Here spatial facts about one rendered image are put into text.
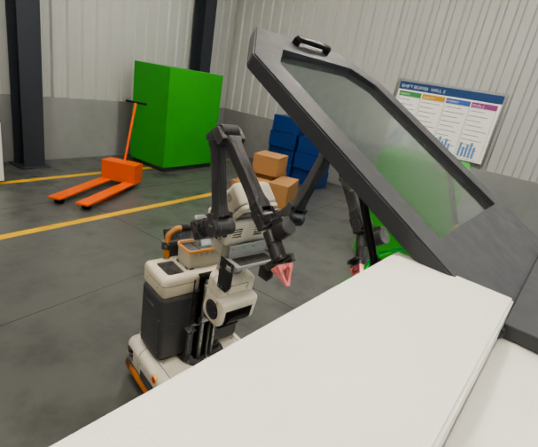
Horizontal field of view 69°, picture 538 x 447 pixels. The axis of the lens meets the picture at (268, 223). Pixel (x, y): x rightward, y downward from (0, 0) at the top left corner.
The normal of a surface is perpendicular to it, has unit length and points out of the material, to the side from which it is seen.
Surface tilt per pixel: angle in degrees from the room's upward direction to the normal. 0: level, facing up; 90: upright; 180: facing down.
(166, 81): 90
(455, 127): 90
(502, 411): 0
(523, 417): 0
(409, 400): 0
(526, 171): 90
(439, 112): 90
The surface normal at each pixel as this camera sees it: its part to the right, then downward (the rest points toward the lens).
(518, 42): -0.56, 0.20
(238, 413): 0.17, -0.92
